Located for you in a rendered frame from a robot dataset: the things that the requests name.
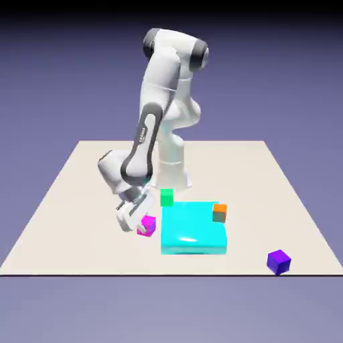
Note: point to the small green cube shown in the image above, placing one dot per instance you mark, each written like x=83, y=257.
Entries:
x=166, y=197

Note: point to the small magenta cube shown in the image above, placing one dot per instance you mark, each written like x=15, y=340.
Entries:
x=149, y=224

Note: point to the large cyan box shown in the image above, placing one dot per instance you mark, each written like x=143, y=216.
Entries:
x=191, y=227

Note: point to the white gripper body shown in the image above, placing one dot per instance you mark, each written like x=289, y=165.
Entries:
x=134, y=214

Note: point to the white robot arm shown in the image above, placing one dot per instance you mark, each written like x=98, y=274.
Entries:
x=160, y=80

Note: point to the small orange cube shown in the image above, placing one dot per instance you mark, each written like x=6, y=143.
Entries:
x=219, y=212

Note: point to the small purple cube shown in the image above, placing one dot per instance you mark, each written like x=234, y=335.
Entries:
x=278, y=262

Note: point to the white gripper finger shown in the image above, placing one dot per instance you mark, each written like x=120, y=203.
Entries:
x=141, y=228

